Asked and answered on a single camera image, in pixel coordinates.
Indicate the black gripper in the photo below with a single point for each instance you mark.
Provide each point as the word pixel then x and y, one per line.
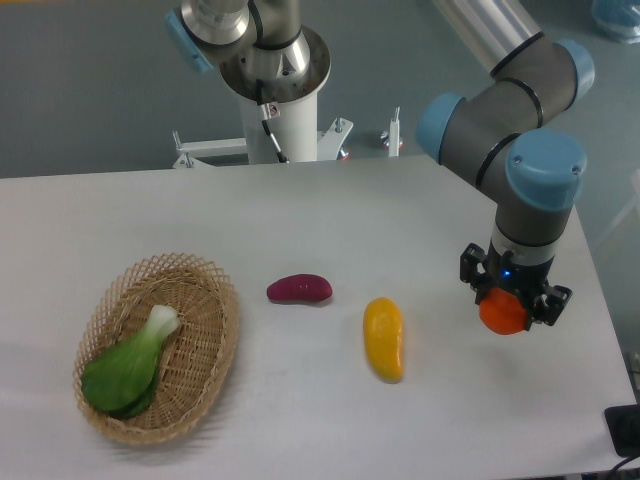
pixel 543 303

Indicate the orange fruit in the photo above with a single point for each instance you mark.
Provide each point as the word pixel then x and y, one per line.
pixel 502 312

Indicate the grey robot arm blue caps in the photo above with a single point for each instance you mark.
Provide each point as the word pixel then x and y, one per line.
pixel 498 141

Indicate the woven wicker basket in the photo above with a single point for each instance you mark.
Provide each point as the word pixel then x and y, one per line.
pixel 196 357

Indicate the yellow mango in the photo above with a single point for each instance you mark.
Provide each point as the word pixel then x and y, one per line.
pixel 383 339

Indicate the black device at table edge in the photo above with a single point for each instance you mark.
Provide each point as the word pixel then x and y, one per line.
pixel 623 426

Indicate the purple sweet potato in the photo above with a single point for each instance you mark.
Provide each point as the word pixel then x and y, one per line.
pixel 307 288

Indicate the blue plastic bag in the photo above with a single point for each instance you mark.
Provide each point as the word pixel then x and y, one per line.
pixel 618 19

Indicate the green bok choy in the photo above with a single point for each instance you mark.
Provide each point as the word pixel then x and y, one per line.
pixel 122 381

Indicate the white levelling foot bracket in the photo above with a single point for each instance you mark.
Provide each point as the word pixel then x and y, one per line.
pixel 391 139

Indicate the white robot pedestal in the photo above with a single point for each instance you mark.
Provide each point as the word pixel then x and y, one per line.
pixel 277 93

